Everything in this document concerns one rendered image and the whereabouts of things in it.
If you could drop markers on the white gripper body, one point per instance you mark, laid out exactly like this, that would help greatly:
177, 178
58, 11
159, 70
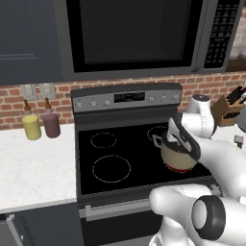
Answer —
171, 137

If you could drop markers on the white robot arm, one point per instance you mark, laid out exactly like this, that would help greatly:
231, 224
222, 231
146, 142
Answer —
221, 160

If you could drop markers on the round silver stove knob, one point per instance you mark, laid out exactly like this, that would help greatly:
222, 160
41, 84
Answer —
176, 96
107, 102
79, 104
93, 103
151, 99
163, 97

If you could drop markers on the black and steel stove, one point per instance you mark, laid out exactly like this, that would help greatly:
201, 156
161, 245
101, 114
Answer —
128, 179

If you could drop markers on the wooden knife block with knives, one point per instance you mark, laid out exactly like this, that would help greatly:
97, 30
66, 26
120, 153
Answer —
228, 112

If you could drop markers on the small grey object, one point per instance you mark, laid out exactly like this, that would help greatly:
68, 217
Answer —
239, 141

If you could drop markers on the grey round appliance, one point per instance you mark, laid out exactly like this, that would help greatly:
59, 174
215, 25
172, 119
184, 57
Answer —
242, 119

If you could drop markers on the black microwave oven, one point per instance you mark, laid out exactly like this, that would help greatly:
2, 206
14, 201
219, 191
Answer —
134, 32

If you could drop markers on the wooden shelf with white jars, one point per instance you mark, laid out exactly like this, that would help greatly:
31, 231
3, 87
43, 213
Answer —
238, 41

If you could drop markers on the maroon cylinder bottle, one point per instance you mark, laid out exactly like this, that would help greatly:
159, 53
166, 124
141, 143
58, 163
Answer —
51, 125

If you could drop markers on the yellow cylinder bottle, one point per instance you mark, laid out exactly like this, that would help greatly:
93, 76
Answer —
32, 127

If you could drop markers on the dark blue base cupboard front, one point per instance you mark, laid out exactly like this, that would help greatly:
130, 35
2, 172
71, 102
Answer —
51, 226

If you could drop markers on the dark blue wall cupboard door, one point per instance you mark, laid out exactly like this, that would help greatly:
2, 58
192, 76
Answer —
29, 38

